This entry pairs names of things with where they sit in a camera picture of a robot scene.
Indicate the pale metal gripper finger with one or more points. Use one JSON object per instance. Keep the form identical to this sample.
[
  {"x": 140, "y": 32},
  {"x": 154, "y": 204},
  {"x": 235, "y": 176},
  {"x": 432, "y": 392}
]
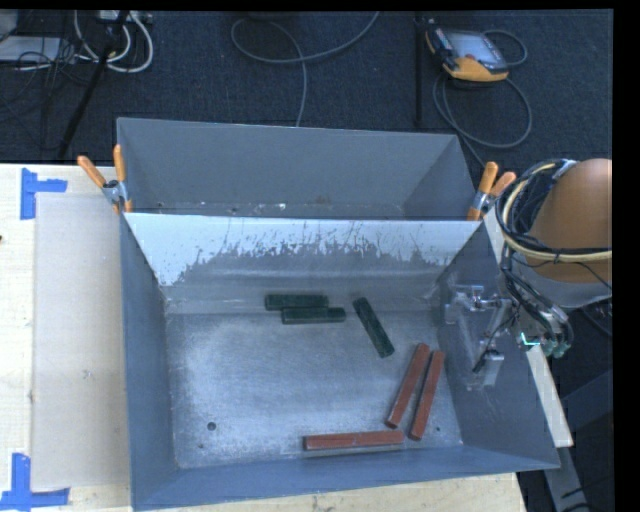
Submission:
[
  {"x": 491, "y": 370},
  {"x": 467, "y": 300}
]

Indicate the red-brown flat block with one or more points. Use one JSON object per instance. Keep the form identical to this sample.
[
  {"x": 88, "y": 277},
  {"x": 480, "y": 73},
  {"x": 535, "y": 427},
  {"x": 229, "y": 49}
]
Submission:
[
  {"x": 427, "y": 395},
  {"x": 408, "y": 385},
  {"x": 353, "y": 440}
]

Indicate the dark green flat block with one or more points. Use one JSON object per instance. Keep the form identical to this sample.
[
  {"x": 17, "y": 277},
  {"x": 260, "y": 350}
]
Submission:
[
  {"x": 373, "y": 327},
  {"x": 296, "y": 302},
  {"x": 314, "y": 315}
]

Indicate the grey metal bin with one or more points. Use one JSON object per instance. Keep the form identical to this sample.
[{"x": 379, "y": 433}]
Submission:
[{"x": 300, "y": 380}]

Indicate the pale flat board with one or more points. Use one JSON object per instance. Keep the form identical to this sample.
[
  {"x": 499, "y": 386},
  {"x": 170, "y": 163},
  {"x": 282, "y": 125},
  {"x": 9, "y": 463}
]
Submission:
[{"x": 75, "y": 325}]

